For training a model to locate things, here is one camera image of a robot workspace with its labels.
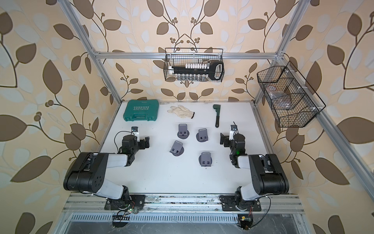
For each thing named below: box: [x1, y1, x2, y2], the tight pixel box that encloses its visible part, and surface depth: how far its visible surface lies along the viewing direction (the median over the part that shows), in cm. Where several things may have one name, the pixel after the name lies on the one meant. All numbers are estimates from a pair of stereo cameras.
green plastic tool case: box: [123, 97, 160, 122], surface depth 113 cm
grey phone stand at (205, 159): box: [198, 152, 213, 168], surface depth 86 cm
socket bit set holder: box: [168, 60, 225, 81], surface depth 86 cm
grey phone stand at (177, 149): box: [169, 140, 185, 157], surface depth 91 cm
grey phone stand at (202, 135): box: [195, 128, 209, 143], surface depth 97 cm
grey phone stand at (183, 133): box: [176, 123, 190, 140], surface depth 98 cm
